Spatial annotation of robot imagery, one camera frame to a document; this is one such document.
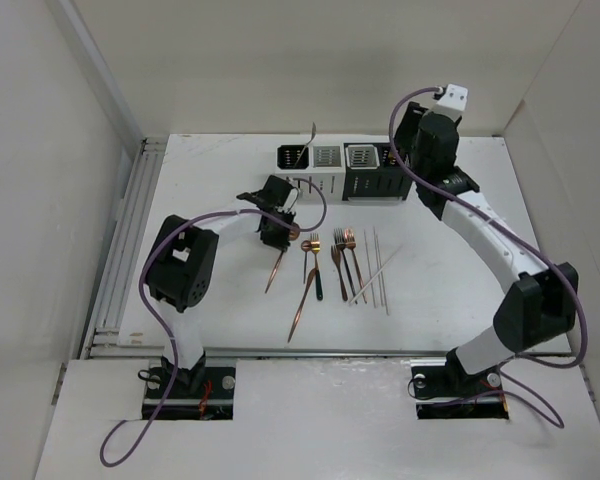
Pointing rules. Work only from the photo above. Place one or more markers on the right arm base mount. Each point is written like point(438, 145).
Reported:
point(442, 395)

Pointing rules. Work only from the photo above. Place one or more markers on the small copper spoon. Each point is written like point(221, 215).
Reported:
point(306, 248)

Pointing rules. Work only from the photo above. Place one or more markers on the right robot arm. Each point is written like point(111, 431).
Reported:
point(540, 297)

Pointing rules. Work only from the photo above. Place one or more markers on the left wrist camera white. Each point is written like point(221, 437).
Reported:
point(294, 195)

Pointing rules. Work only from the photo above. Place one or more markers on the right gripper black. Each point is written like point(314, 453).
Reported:
point(409, 124)

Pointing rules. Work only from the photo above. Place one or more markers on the black utensil holder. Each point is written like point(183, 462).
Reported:
point(373, 174)

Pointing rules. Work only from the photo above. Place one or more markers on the gold fork dark handle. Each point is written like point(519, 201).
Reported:
point(315, 249)

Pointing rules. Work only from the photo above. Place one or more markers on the aluminium rail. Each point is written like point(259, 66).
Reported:
point(110, 351)
point(131, 214)

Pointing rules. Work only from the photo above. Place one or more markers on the copper fork right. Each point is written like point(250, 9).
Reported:
point(350, 244)

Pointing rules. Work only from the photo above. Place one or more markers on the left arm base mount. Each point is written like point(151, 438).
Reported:
point(210, 397)

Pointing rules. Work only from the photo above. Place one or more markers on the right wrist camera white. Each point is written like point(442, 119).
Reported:
point(451, 101)

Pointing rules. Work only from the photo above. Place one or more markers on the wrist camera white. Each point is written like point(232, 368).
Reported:
point(451, 101)
point(294, 195)

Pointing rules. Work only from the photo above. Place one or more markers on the large copper spoon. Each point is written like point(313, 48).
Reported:
point(293, 236)

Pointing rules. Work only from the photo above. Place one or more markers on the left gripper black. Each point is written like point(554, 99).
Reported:
point(279, 242)

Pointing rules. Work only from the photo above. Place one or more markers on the copper knife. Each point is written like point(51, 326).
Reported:
point(311, 276)

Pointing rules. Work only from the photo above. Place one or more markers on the front aluminium rail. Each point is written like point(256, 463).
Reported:
point(110, 351)

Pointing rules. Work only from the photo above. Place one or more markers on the white utensil holder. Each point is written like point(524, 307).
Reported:
point(313, 170)

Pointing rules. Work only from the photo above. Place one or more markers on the aluminium rail left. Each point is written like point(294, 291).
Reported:
point(131, 214)

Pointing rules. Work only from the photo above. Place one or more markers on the black fork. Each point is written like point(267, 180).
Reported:
point(340, 244)

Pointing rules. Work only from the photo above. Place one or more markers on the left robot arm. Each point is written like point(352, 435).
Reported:
point(178, 272)

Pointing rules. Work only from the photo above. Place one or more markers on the white chopstick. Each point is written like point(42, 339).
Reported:
point(377, 274)

